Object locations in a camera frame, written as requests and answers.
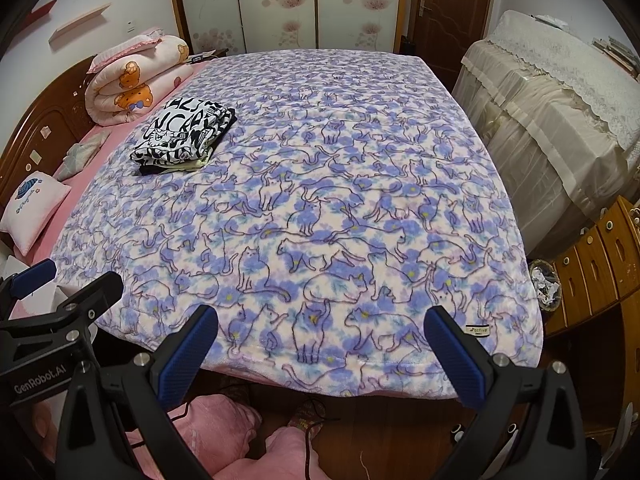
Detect black white printed garment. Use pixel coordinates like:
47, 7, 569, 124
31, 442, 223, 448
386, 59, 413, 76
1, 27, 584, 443
131, 96, 237, 167

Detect patterned slipper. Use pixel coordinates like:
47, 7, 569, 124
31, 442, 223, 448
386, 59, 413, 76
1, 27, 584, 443
292, 394, 331, 433

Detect wooden headboard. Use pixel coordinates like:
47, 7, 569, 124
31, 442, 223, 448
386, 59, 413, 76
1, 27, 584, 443
0, 55, 98, 201

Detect wooden drawer cabinet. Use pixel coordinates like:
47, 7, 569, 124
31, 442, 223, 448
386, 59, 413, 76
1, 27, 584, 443
542, 195, 640, 466

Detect red wall shelf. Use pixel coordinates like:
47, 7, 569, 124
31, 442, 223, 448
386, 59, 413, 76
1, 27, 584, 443
17, 1, 57, 26

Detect row of books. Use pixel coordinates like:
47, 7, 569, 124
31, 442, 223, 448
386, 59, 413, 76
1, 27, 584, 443
592, 35, 638, 78

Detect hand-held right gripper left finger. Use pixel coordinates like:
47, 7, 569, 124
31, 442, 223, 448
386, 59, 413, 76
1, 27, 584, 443
55, 305, 219, 480

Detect purple cat print blanket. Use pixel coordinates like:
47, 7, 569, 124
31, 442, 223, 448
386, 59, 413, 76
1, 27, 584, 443
50, 49, 546, 401

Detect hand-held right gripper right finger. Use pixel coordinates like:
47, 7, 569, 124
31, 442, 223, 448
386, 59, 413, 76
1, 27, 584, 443
425, 305, 588, 480

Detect dark waste basket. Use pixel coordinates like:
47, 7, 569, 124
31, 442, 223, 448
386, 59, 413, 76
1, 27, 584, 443
527, 259, 563, 312

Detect brown wooden door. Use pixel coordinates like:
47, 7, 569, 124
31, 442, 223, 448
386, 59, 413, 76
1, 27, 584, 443
407, 0, 498, 91

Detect pink wall shelf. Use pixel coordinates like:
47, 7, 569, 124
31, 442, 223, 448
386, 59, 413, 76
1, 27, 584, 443
49, 2, 112, 46

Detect pink bear print quilt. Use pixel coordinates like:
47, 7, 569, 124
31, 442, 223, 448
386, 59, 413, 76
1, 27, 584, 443
84, 30, 195, 127

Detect pale green folded cloth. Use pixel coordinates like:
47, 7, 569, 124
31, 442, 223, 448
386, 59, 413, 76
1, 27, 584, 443
170, 152, 213, 173

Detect pink pants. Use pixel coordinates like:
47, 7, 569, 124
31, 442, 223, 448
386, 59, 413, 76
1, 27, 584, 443
27, 394, 326, 480

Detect cream lace covered furniture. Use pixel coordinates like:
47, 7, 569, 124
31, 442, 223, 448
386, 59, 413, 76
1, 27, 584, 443
452, 9, 640, 261

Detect grey small cushion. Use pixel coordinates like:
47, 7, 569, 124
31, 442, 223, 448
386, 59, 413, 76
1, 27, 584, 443
52, 141, 101, 183

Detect black folded garment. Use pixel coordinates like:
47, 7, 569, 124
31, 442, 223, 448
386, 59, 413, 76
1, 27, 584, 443
137, 107, 237, 177

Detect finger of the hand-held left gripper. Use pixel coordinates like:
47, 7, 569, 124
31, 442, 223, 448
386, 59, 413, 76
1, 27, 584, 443
0, 259, 57, 306
57, 272, 123, 318

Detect pink bed sheet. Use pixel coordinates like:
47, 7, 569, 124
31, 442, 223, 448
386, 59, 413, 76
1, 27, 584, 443
27, 57, 216, 266

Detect white embroidered pillow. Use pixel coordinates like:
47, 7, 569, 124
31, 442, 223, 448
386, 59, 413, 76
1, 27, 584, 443
0, 171, 73, 257

